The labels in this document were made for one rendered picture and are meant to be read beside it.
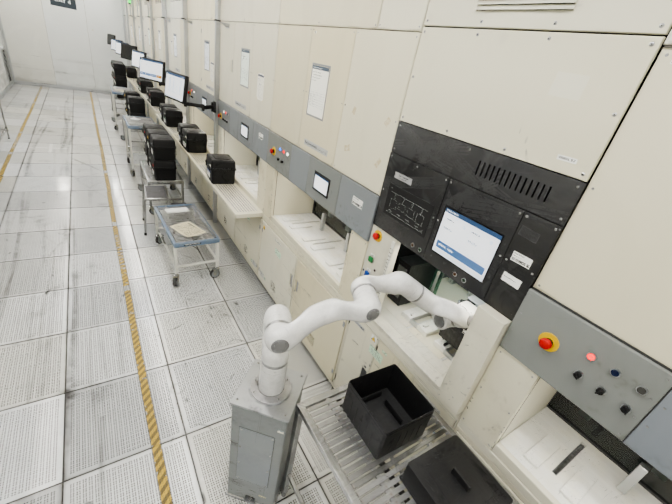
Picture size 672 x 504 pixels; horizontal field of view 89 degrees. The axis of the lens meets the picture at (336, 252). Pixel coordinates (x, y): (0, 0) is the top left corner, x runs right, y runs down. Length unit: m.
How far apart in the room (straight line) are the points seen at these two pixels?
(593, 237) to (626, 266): 0.12
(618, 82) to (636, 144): 0.18
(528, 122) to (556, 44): 0.23
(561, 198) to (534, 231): 0.14
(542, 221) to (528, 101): 0.41
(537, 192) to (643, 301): 0.44
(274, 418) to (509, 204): 1.30
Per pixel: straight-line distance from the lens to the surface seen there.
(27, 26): 14.51
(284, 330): 1.40
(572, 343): 1.41
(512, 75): 1.48
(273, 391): 1.70
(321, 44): 2.48
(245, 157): 4.57
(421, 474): 1.56
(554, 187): 1.36
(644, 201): 1.29
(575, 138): 1.34
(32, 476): 2.65
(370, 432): 1.60
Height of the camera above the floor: 2.13
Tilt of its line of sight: 28 degrees down
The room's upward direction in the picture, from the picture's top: 12 degrees clockwise
